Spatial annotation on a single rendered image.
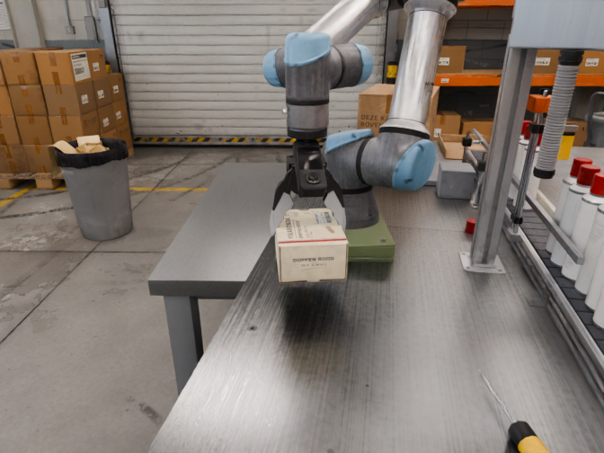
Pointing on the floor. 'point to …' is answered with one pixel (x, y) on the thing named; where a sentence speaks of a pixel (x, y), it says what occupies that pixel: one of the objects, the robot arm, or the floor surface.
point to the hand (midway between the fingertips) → (308, 235)
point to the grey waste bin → (101, 199)
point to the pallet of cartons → (54, 109)
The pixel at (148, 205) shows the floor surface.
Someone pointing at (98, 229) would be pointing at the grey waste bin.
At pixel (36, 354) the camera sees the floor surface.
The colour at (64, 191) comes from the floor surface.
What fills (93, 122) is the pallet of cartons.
